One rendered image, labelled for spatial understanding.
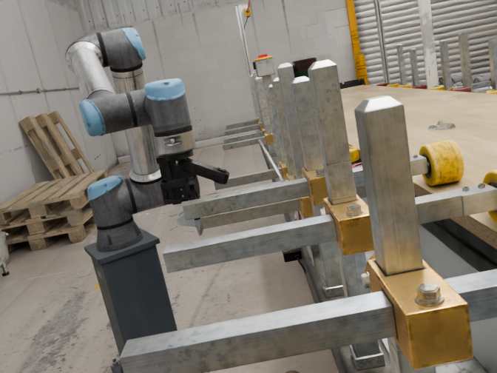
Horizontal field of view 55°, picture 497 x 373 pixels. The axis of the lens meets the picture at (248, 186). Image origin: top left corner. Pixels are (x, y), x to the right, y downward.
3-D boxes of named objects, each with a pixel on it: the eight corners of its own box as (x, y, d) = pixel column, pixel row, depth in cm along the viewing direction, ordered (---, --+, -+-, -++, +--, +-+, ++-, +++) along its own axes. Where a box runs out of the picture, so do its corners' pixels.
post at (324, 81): (360, 374, 75) (310, 63, 64) (355, 361, 78) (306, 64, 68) (382, 370, 75) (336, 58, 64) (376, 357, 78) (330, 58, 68)
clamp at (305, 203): (304, 218, 114) (300, 197, 113) (296, 203, 127) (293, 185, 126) (327, 213, 114) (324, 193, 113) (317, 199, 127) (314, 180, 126)
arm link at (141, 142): (132, 200, 210) (92, 27, 168) (171, 190, 215) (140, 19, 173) (139, 220, 198) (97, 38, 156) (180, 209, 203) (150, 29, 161)
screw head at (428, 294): (421, 308, 38) (419, 294, 37) (412, 297, 40) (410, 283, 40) (448, 303, 38) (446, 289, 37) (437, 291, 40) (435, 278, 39)
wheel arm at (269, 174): (216, 192, 167) (213, 180, 166) (216, 190, 170) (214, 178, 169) (339, 168, 166) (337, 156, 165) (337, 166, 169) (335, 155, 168)
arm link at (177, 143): (194, 127, 118) (190, 132, 108) (197, 146, 119) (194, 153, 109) (158, 134, 118) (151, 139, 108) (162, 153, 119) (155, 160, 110)
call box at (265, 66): (258, 79, 186) (254, 58, 184) (257, 79, 193) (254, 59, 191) (276, 75, 186) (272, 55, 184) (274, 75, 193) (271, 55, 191)
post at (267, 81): (281, 187, 197) (261, 77, 187) (280, 184, 202) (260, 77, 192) (292, 185, 197) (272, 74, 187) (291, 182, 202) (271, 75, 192)
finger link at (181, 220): (181, 237, 119) (174, 202, 117) (205, 234, 119) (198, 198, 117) (180, 242, 116) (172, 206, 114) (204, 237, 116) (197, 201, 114)
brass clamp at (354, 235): (339, 257, 63) (333, 221, 62) (322, 226, 76) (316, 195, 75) (386, 248, 63) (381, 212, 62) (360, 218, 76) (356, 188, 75)
